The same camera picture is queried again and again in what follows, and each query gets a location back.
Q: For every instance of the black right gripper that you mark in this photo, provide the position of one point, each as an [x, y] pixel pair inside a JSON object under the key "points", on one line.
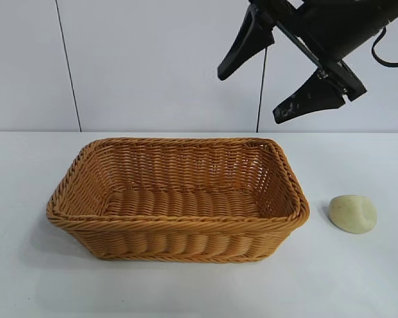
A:
{"points": [[335, 26]]}

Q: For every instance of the pale egg yolk pastry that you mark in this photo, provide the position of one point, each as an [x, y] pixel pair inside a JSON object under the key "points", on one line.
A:
{"points": [[346, 215]]}

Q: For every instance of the woven wicker basket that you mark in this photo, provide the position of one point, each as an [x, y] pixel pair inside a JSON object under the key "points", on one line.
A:
{"points": [[185, 238]]}

